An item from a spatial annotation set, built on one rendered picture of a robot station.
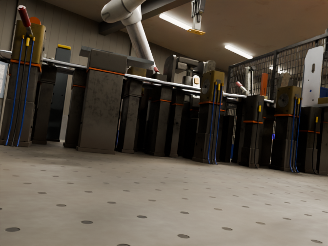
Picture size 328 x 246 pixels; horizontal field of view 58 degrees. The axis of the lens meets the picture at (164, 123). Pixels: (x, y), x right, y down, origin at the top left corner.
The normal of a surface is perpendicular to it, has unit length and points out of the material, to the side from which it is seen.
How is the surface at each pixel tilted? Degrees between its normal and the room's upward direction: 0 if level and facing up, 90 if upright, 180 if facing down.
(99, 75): 90
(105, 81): 90
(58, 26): 90
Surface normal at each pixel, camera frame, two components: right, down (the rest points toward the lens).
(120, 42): 0.65, 0.03
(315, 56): -0.93, -0.13
